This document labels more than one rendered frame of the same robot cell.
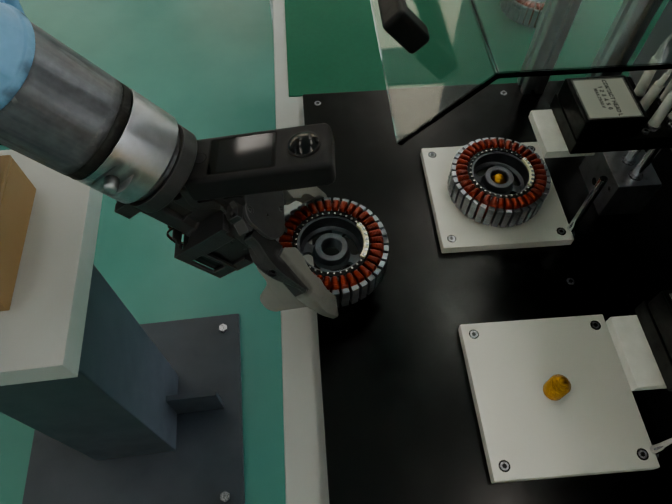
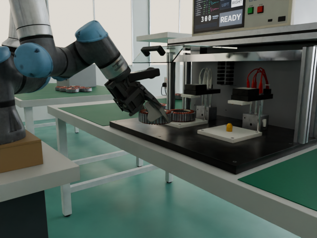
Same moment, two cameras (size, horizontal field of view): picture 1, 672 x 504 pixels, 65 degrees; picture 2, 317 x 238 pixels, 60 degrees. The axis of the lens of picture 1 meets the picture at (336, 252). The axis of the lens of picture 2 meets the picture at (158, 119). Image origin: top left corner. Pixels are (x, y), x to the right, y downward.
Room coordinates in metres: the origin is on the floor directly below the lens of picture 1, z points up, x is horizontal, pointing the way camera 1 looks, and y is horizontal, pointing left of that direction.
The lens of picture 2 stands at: (-0.47, 0.47, 1.00)
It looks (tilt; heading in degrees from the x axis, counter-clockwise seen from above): 11 degrees down; 328
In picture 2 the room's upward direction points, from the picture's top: straight up
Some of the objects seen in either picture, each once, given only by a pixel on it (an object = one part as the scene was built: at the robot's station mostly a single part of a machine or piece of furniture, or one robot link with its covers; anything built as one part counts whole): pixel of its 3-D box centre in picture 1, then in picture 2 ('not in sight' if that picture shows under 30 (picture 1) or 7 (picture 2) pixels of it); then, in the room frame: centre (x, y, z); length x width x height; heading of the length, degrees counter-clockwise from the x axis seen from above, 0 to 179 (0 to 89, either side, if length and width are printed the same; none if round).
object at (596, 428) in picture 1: (551, 392); (229, 132); (0.16, -0.21, 0.78); 0.15 x 0.15 x 0.01; 4
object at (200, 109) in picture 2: (617, 175); (206, 112); (0.41, -0.33, 0.80); 0.07 x 0.05 x 0.06; 4
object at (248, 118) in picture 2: not in sight; (255, 121); (0.17, -0.35, 0.80); 0.07 x 0.05 x 0.06; 4
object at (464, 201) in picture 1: (497, 180); (181, 114); (0.40, -0.19, 0.80); 0.11 x 0.11 x 0.04
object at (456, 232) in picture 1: (492, 194); (181, 121); (0.40, -0.19, 0.78); 0.15 x 0.15 x 0.01; 4
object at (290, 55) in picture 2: not in sight; (223, 57); (0.28, -0.30, 1.03); 0.62 x 0.01 x 0.03; 4
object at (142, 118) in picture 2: (331, 250); (155, 116); (0.28, 0.00, 0.83); 0.11 x 0.11 x 0.04
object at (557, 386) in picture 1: (558, 386); (229, 127); (0.16, -0.21, 0.80); 0.02 x 0.02 x 0.03
